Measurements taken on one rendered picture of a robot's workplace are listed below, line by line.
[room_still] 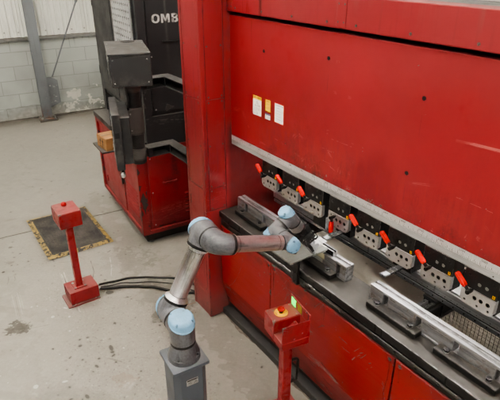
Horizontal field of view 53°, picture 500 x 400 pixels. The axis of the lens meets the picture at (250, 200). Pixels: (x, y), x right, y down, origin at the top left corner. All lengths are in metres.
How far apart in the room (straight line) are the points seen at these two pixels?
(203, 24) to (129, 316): 2.19
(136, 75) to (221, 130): 0.63
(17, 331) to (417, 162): 3.06
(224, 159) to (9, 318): 2.05
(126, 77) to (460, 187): 1.95
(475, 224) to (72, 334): 2.86
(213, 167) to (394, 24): 1.61
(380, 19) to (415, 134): 0.49
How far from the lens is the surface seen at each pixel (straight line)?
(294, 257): 2.73
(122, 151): 3.21
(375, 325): 2.55
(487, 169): 2.03
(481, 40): 1.97
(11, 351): 3.98
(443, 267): 2.28
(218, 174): 3.36
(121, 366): 3.63
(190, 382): 2.49
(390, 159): 2.30
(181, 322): 2.31
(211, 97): 3.18
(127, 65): 3.10
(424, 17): 2.10
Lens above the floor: 2.46
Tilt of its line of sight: 26 degrees down
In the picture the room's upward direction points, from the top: straight up
